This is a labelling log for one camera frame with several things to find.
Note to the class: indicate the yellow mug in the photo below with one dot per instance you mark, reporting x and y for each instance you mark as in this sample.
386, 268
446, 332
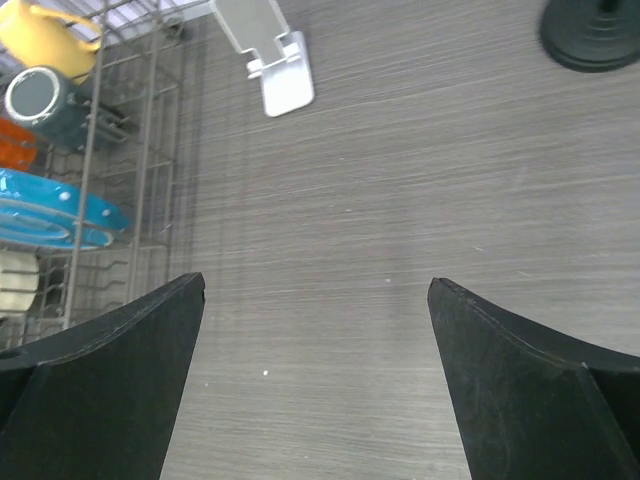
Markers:
37, 36

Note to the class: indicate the dark grey mug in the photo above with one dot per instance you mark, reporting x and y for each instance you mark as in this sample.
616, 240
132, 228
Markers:
47, 103

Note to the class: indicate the orange mug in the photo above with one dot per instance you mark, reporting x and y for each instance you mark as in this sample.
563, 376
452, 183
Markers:
18, 146

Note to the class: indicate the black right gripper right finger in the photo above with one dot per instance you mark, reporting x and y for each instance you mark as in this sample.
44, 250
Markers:
531, 402

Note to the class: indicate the white phone stand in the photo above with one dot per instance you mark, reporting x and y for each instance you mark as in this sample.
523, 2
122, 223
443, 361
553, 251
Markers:
280, 59

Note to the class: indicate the cream ribbed cup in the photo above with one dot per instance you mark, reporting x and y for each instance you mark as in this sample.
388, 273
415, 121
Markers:
19, 282

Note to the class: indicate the black round-base phone holder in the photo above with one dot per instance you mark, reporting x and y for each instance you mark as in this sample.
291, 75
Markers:
590, 36

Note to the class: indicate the blue plate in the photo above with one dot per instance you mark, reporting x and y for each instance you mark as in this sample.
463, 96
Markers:
41, 212

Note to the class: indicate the grey wire dish rack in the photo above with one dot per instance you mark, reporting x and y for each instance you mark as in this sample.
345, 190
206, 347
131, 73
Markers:
131, 160

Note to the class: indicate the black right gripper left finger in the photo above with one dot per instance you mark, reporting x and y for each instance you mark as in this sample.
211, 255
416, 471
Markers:
100, 400

